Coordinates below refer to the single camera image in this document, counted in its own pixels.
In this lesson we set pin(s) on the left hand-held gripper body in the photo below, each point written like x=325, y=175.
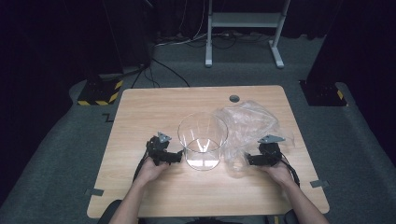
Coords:
x=160, y=155

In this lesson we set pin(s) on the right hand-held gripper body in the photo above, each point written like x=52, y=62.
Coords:
x=271, y=152

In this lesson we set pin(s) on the clear plastic bin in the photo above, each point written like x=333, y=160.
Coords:
x=202, y=155

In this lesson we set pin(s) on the clear plastic bag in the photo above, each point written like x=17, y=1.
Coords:
x=249, y=121

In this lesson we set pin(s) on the person's left hand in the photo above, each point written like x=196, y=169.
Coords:
x=149, y=172

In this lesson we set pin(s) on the person's right hand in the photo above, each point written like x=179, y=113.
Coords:
x=281, y=174

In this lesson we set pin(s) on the grey tape strip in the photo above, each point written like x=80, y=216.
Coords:
x=95, y=192
x=319, y=184

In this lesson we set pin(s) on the grey round table grommet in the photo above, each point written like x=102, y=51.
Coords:
x=234, y=99

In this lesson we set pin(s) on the black zigzag floor tape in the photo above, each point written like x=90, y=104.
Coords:
x=109, y=118

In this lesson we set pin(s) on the black base with yellow mark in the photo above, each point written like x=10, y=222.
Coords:
x=322, y=93

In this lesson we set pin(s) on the black yellow striped base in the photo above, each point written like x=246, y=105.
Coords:
x=98, y=93

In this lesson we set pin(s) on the dark curtain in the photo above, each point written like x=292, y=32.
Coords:
x=367, y=46
x=37, y=62

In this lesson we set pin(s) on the white metal stand frame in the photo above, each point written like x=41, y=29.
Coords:
x=246, y=19

